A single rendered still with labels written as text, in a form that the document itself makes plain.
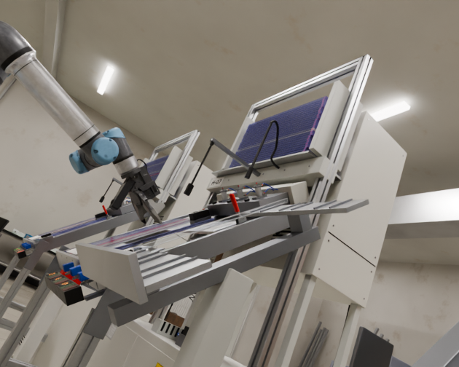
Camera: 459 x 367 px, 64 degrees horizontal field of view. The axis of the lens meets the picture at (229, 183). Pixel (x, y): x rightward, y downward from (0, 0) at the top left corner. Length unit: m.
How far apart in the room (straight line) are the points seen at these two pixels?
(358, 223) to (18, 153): 8.59
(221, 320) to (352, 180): 0.93
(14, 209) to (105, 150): 8.23
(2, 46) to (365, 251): 1.35
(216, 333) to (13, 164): 8.88
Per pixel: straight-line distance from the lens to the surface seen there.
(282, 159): 1.47
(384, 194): 1.66
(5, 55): 1.14
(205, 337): 0.72
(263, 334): 1.20
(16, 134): 9.60
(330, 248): 1.40
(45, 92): 1.13
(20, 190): 9.34
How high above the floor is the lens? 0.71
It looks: 21 degrees up
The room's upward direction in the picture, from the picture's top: 25 degrees clockwise
